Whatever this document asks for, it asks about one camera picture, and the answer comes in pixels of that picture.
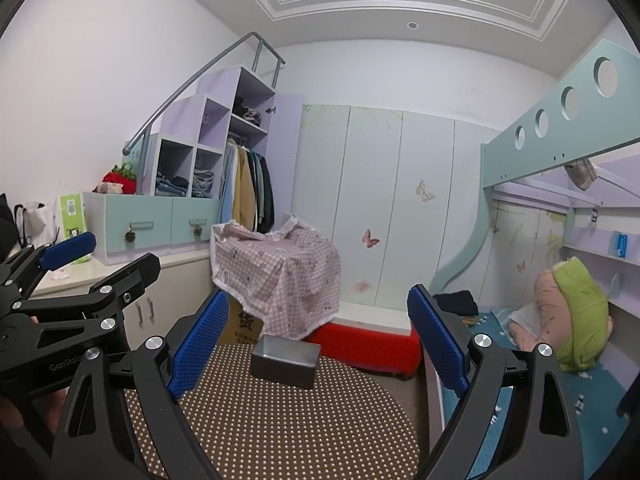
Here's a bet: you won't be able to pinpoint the green and white box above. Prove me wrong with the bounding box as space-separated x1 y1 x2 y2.
59 193 92 265

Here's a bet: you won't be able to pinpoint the dark metal box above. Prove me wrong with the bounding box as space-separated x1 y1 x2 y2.
250 334 322 390

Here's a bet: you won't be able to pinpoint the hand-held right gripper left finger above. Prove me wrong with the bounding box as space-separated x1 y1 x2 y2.
50 289 231 480

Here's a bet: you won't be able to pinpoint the mint green bunk bed frame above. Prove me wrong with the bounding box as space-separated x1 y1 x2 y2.
431 42 640 295

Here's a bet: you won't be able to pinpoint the purple bed shelf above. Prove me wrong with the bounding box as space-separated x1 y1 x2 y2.
559 219 640 312

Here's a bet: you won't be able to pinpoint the pink and green plush pillow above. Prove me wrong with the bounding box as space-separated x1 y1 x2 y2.
533 255 615 372

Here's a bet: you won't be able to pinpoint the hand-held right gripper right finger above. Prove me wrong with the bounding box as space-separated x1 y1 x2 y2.
406 283 587 480

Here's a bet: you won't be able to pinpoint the red strawberry plush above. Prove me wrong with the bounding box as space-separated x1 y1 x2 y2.
102 162 139 195

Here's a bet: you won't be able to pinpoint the white bag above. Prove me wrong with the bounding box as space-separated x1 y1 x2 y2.
13 201 61 249

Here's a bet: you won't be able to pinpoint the dark clothes on shelf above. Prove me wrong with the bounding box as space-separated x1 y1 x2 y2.
231 95 264 129

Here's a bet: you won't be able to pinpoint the blue bed sheet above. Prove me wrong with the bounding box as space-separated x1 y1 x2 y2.
424 307 632 480

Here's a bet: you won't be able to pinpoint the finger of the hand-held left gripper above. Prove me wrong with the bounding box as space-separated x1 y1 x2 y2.
20 253 162 343
0 231 98 311

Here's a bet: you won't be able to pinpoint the dark folded clothes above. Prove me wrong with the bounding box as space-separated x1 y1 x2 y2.
432 289 479 317

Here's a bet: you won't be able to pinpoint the pink checked cloth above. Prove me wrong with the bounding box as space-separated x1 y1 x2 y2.
210 213 342 342

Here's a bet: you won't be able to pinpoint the red plastic crate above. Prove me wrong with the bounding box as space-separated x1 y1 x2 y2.
308 323 422 380

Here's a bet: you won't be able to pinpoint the cream cabinet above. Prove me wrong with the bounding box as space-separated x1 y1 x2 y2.
29 249 222 357

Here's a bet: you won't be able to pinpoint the hanging clothes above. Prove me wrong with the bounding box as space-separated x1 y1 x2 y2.
219 137 275 235

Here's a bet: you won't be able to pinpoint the white wardrobe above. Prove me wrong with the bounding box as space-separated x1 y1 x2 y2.
295 103 501 322

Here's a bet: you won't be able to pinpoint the grey hanging pouch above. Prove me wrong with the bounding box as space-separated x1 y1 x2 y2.
563 157 600 191

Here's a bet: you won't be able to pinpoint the white pillow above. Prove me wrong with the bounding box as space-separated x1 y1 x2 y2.
507 304 541 350

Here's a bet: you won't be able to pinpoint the purple stair shelf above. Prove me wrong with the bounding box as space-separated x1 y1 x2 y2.
137 64 305 234

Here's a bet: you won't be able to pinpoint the mint green drawer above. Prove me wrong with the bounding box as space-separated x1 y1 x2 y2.
107 197 174 264
171 197 221 257

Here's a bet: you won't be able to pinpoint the grey metal handrail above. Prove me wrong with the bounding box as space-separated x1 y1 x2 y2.
122 31 287 196

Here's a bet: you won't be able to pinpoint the cardboard box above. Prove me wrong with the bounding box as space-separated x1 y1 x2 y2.
217 292 266 347

